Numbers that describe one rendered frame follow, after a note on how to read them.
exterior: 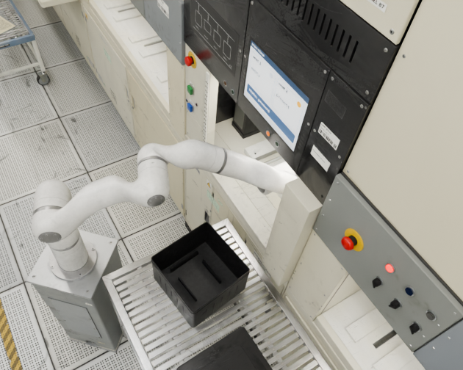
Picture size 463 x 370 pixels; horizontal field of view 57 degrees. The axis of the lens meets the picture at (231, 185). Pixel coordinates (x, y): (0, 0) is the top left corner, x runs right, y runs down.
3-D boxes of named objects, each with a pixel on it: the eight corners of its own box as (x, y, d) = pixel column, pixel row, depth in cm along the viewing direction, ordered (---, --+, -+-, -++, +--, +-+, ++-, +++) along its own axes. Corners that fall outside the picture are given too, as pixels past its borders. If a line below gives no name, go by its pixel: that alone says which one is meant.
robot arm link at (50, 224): (48, 213, 158) (45, 252, 149) (26, 197, 149) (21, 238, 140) (173, 168, 151) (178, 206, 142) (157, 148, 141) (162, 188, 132)
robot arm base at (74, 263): (40, 274, 174) (27, 252, 159) (62, 234, 185) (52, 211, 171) (85, 285, 173) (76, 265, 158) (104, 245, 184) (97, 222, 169)
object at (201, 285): (205, 241, 189) (206, 220, 176) (246, 288, 178) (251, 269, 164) (152, 276, 177) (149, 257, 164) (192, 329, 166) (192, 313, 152)
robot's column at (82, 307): (67, 339, 233) (24, 280, 172) (90, 291, 249) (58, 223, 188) (116, 353, 230) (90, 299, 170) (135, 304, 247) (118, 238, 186)
